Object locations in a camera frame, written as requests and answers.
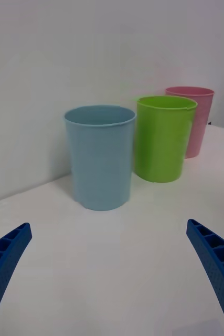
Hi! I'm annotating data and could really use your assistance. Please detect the green plastic bin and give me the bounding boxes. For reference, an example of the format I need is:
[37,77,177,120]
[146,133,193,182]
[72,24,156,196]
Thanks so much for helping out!
[132,95,198,184]

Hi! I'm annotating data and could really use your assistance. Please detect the pink plastic bin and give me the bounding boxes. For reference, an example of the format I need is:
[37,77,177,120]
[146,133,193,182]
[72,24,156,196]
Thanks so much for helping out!
[165,86,215,160]

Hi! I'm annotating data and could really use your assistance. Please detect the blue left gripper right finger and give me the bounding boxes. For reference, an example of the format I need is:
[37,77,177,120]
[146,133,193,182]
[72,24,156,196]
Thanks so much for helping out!
[186,218,224,336]

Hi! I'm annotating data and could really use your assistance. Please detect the pale blue plastic bin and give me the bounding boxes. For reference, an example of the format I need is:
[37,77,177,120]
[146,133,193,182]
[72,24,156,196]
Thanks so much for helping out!
[63,104,137,212]

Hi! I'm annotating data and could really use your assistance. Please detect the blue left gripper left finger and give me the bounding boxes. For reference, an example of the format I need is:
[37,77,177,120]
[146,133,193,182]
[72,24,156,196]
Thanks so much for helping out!
[0,222,33,336]

